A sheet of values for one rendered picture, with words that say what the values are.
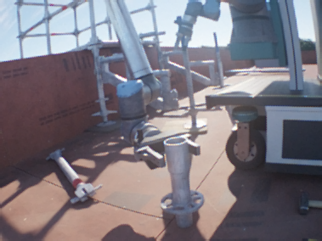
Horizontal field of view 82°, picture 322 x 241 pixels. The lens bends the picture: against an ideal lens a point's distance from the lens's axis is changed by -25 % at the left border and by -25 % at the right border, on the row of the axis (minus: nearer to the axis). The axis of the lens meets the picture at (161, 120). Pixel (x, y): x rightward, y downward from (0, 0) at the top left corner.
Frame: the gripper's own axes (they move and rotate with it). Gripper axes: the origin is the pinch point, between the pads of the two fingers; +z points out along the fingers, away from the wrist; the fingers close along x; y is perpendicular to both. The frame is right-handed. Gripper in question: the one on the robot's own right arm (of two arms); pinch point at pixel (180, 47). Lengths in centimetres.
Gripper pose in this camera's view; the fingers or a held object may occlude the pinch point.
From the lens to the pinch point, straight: 148.0
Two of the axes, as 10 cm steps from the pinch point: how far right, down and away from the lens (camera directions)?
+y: 8.5, 3.8, -3.7
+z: -2.8, 9.1, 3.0
